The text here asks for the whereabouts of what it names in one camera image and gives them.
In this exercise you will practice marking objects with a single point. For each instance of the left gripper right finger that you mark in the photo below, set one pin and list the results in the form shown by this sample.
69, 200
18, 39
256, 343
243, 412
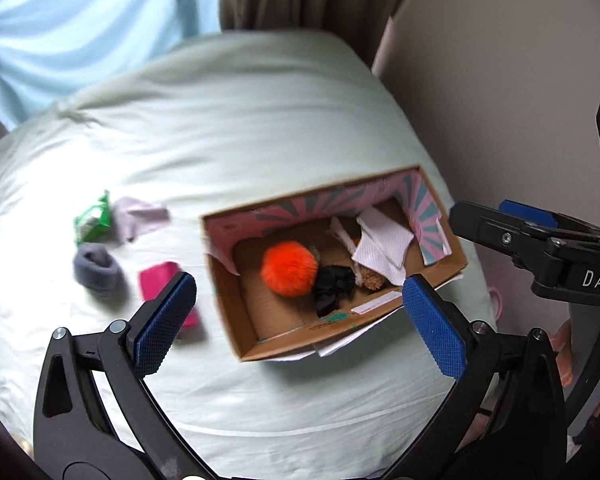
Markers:
505, 415

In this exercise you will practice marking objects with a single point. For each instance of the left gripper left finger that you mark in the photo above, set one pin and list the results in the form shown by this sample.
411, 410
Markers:
94, 416

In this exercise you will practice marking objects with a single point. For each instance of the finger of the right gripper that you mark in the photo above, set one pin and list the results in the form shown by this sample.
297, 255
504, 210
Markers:
525, 219
479, 224

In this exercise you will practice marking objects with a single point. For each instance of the white paper towel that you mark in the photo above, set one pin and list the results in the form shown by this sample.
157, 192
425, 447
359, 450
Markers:
382, 246

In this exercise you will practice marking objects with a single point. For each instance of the green wet wipes pack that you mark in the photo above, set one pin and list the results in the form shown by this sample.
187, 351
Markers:
93, 223

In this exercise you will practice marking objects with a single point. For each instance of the black sock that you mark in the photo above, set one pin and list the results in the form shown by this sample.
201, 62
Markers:
331, 284

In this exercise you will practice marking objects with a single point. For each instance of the light purple cloth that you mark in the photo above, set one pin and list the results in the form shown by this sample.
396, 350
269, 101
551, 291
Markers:
132, 218

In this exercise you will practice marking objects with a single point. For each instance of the person's right hand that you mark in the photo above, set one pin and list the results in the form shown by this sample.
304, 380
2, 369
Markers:
562, 341

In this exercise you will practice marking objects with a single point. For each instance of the grey rolled sock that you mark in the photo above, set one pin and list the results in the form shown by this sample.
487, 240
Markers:
96, 270

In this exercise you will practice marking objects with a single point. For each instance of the brown plush toy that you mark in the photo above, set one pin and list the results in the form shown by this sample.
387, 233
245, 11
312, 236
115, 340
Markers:
369, 279

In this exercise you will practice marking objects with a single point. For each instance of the pale green bed sheet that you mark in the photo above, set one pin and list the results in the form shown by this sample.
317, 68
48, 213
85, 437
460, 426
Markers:
217, 123

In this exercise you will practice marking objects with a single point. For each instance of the cardboard box with pink lining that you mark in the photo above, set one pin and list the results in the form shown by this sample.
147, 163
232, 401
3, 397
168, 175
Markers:
262, 325

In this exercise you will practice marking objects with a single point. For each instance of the orange pompom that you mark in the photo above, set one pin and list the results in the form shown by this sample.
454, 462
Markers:
289, 269

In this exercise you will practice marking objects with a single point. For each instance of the light blue sheer curtain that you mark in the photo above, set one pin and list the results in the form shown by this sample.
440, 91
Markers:
52, 48

